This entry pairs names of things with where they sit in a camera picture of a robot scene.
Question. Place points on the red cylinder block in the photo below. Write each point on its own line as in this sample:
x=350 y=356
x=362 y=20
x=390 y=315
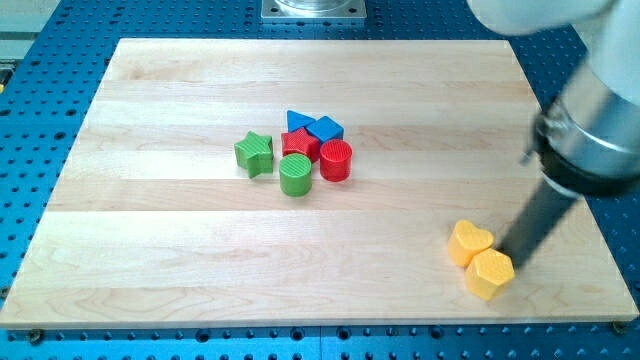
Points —
x=335 y=160

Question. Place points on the blue triangle block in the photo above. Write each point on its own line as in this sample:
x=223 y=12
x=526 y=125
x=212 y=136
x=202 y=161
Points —
x=296 y=120

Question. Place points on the green cylinder block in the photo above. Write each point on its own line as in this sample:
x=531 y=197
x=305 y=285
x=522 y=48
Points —
x=295 y=175

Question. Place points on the light wooden board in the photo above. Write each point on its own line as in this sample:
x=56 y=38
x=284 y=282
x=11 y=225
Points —
x=152 y=224

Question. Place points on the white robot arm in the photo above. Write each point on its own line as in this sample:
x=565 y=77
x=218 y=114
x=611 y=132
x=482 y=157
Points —
x=614 y=46

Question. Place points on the red star block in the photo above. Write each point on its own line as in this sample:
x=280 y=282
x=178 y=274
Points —
x=301 y=142

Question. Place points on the yellow heart block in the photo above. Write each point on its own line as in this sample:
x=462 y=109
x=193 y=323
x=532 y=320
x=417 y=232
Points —
x=467 y=240

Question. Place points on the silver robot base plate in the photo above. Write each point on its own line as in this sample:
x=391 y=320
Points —
x=313 y=9

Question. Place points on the green star block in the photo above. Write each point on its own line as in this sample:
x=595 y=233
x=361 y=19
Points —
x=254 y=153

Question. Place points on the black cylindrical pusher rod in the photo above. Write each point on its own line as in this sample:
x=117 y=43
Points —
x=542 y=212

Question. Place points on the yellow hexagon block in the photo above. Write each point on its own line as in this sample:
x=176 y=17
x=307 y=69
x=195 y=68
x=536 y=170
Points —
x=489 y=273

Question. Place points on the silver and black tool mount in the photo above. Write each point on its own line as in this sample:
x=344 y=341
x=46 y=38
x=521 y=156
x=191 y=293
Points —
x=587 y=137

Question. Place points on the blue cube block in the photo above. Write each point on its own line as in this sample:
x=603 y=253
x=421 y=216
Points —
x=325 y=129

